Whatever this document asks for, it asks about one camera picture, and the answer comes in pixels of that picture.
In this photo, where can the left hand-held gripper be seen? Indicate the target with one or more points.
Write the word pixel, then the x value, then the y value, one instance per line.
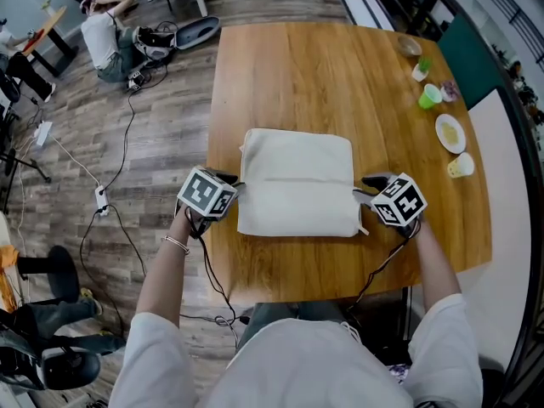
pixel 204 194

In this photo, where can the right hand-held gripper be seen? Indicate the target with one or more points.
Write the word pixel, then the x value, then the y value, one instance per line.
pixel 401 202

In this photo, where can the white towel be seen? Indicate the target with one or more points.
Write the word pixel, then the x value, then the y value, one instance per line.
pixel 297 185

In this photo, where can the person's left forearm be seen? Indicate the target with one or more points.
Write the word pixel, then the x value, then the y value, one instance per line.
pixel 163 279

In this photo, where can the person's right forearm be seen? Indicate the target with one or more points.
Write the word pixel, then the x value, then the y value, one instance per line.
pixel 438 274

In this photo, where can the person's right hand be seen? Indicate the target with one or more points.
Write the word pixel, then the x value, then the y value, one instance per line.
pixel 423 235

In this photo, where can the person's left hand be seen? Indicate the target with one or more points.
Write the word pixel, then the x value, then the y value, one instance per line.
pixel 180 230

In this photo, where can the pale yellow cup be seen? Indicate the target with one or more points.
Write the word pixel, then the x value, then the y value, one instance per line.
pixel 461 166

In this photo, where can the white plate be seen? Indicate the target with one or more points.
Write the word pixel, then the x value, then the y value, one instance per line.
pixel 450 133

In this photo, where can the green plastic cup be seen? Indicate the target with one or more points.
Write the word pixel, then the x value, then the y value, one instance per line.
pixel 429 97

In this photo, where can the wooden table with white legs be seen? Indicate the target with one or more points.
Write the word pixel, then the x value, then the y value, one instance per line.
pixel 323 83

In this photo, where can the small purple flower pot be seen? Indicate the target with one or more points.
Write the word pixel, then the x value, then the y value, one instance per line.
pixel 449 91

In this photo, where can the small potted green plant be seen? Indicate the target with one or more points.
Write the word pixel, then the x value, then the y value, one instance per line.
pixel 421 71

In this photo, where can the white power strip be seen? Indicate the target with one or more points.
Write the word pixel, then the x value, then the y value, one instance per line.
pixel 101 201

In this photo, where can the black white floor device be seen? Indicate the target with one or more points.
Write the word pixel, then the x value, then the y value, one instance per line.
pixel 137 81

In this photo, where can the person's blue jeans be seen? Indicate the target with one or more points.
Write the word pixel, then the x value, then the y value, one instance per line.
pixel 276 317

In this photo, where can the small wooden bowl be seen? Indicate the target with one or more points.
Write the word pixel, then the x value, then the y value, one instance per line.
pixel 409 46

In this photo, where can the gray open equipment case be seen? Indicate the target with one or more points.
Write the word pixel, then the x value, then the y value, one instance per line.
pixel 197 32

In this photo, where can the green panel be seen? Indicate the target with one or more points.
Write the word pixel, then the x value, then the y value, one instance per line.
pixel 467 58

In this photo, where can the cluttered lower floor desk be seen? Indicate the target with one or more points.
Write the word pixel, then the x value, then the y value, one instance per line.
pixel 529 109

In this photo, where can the round beige table black base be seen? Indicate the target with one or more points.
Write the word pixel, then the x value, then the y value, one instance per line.
pixel 64 270

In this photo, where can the black metal railing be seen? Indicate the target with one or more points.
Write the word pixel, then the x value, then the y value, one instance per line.
pixel 525 304

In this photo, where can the person's white shirt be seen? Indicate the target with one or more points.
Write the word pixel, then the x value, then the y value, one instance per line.
pixel 297 368

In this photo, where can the flat white power adapter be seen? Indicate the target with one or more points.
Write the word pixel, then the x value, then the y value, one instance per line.
pixel 43 133

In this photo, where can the black balcony railing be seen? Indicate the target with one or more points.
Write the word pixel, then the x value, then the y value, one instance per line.
pixel 520 15

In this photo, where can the orange cloth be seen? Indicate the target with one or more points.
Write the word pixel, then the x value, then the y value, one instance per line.
pixel 8 257

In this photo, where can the round wooden table black base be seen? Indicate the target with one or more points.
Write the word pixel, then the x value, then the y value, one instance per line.
pixel 53 19

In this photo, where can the white vase with flowers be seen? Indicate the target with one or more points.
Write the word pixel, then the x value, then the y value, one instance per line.
pixel 48 7

